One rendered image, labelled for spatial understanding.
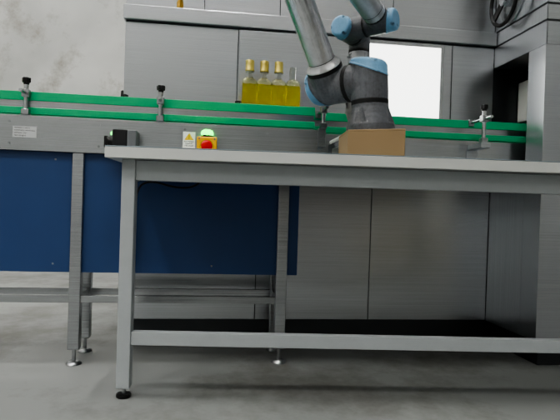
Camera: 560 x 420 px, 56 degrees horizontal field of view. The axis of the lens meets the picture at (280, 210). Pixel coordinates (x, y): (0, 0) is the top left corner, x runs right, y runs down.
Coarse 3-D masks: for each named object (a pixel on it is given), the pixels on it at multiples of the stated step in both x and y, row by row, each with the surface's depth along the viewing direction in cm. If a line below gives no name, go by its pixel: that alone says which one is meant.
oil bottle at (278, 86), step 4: (276, 80) 209; (280, 80) 210; (272, 84) 209; (276, 84) 209; (280, 84) 209; (284, 84) 209; (272, 88) 209; (276, 88) 209; (280, 88) 209; (284, 88) 209; (272, 92) 209; (276, 92) 209; (280, 92) 209; (284, 92) 209; (272, 96) 209; (276, 96) 209; (280, 96) 209; (284, 96) 210; (272, 100) 209; (276, 100) 209; (280, 100) 209; (284, 100) 210; (272, 104) 209; (276, 104) 209; (280, 104) 209; (284, 104) 210
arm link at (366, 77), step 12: (360, 60) 161; (372, 60) 160; (348, 72) 164; (360, 72) 161; (372, 72) 160; (384, 72) 162; (348, 84) 164; (360, 84) 162; (372, 84) 160; (384, 84) 162; (348, 96) 167; (360, 96) 162; (372, 96) 160; (384, 96) 162
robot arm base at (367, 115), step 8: (352, 104) 165; (360, 104) 162; (368, 104) 161; (376, 104) 161; (384, 104) 162; (352, 112) 164; (360, 112) 162; (368, 112) 160; (376, 112) 160; (384, 112) 161; (352, 120) 163; (360, 120) 162; (368, 120) 159; (376, 120) 159; (384, 120) 160; (392, 120) 164; (352, 128) 162; (360, 128) 160; (368, 128) 159; (376, 128) 159; (384, 128) 160; (392, 128) 162
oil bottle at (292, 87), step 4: (292, 80) 211; (296, 80) 212; (288, 84) 210; (292, 84) 210; (296, 84) 210; (288, 88) 210; (292, 88) 210; (296, 88) 210; (288, 92) 210; (292, 92) 210; (296, 92) 210; (288, 96) 210; (292, 96) 210; (296, 96) 210; (288, 100) 210; (292, 100) 210; (296, 100) 210; (288, 104) 210; (292, 104) 210; (296, 104) 210
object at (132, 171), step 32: (128, 160) 157; (128, 192) 157; (512, 192) 164; (544, 192) 164; (128, 224) 157; (128, 256) 158; (128, 288) 158; (128, 320) 158; (128, 352) 158; (544, 352) 164; (128, 384) 158
